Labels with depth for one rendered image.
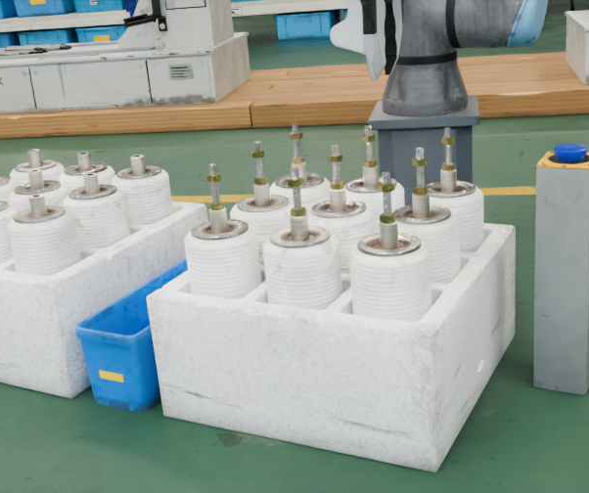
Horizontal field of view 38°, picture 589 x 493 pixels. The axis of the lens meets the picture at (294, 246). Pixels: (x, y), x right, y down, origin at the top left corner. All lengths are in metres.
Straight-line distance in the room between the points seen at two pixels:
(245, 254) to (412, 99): 0.52
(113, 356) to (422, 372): 0.44
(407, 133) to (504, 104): 1.44
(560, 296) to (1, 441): 0.76
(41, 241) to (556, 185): 0.71
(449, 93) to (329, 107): 1.45
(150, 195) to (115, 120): 1.73
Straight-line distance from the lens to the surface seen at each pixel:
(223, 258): 1.10
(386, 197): 1.01
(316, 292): 1.06
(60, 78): 3.30
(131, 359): 1.20
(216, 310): 1.08
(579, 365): 1.21
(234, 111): 3.02
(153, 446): 1.16
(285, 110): 2.99
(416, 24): 1.50
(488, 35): 1.48
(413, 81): 1.51
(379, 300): 1.01
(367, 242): 1.04
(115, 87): 3.22
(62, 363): 1.29
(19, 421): 1.29
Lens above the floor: 0.60
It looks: 19 degrees down
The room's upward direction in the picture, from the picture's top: 5 degrees counter-clockwise
